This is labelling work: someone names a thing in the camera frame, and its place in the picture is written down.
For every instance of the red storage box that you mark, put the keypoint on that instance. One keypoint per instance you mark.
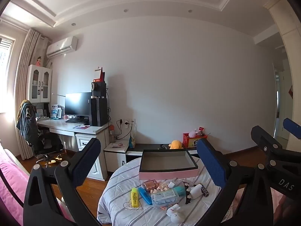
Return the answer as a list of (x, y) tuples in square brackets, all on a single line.
[(191, 142)]

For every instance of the black box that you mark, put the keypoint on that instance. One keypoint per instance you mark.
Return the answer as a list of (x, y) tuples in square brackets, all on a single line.
[(98, 89)]

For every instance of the teal lidded container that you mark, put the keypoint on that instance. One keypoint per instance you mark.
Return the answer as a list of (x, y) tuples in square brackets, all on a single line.
[(180, 190)]

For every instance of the white wall socket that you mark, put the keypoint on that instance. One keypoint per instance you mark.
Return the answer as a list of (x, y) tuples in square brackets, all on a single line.
[(129, 121)]

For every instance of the blue label desk item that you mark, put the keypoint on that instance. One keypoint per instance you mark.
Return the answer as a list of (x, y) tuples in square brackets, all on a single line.
[(56, 111)]

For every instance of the white rabbit figurine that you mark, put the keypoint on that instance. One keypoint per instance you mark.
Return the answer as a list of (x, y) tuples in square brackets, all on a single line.
[(176, 213)]

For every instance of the yellow plush duck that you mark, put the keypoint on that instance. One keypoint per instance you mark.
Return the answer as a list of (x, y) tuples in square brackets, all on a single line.
[(176, 144)]

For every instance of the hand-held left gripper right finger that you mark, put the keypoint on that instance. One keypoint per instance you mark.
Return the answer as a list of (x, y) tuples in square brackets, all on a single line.
[(211, 162)]

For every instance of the black computer tower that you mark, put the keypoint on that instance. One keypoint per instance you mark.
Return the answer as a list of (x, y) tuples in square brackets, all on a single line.
[(100, 111)]

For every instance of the pink storage box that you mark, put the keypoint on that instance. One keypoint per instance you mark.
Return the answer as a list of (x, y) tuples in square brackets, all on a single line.
[(164, 175)]

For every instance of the white glass-door cabinet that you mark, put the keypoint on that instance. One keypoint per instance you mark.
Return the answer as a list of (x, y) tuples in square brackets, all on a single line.
[(40, 84)]

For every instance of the pink pig figurine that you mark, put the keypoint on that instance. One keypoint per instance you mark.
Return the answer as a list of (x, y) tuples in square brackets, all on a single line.
[(159, 188)]

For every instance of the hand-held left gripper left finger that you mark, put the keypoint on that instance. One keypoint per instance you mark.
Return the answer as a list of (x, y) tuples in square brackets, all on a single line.
[(85, 162)]

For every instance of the rose gold can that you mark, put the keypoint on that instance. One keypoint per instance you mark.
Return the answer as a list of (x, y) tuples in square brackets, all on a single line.
[(150, 184)]

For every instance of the black office chair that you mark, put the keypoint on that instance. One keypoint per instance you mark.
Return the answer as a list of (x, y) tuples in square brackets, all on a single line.
[(48, 143)]

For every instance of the white charger plug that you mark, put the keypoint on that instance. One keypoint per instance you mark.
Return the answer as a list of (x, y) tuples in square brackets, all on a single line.
[(172, 184)]

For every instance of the orange cap bottle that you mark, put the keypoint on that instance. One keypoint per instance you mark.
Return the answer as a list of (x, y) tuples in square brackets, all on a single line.
[(112, 134)]

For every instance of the white desk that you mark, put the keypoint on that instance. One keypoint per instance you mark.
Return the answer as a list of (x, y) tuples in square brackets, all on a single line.
[(61, 125)]

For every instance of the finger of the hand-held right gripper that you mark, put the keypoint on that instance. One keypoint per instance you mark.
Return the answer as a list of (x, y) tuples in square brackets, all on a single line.
[(292, 128), (264, 141)]

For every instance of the door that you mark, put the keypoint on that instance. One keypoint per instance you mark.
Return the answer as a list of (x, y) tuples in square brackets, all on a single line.
[(284, 103)]

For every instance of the dark jacket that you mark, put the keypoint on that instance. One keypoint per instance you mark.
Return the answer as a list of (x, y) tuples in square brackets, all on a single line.
[(27, 122)]

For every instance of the pink plush toy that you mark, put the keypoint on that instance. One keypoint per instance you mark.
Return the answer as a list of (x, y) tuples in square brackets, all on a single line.
[(192, 133)]

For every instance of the yellow highlighter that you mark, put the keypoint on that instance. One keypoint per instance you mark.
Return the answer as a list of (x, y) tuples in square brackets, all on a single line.
[(134, 197)]

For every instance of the black computer monitor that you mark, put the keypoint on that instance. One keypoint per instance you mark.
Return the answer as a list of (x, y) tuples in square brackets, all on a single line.
[(77, 103)]

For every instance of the white bottle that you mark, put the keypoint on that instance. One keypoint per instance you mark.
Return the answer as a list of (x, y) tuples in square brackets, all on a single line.
[(196, 190)]

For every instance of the window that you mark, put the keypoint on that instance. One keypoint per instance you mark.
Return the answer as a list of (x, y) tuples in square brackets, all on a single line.
[(6, 70)]

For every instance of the pink blanket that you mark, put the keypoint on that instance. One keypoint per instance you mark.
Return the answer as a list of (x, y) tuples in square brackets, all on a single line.
[(11, 181)]

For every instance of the glass perfume bottle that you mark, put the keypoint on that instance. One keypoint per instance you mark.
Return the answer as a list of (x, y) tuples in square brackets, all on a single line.
[(188, 181)]

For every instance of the white air conditioner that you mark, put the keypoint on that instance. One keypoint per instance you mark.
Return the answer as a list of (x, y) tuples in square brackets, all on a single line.
[(61, 47)]

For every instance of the clear plastic box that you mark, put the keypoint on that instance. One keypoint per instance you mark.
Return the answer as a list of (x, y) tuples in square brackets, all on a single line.
[(164, 197)]

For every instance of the snack bag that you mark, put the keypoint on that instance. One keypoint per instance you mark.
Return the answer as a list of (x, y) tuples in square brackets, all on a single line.
[(132, 142)]

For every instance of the black keyboard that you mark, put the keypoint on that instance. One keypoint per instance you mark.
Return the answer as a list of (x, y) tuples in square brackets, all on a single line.
[(76, 120)]

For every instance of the small dark box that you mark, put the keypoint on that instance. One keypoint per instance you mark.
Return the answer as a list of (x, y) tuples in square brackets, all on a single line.
[(205, 191)]

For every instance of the white nightstand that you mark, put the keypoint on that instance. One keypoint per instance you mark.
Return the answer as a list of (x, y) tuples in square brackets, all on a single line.
[(115, 157)]

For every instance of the blue highlighter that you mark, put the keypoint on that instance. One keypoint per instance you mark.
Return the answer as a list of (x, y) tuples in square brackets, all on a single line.
[(145, 195)]

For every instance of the pink doll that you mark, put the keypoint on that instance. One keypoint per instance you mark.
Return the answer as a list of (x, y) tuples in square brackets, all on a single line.
[(39, 61)]

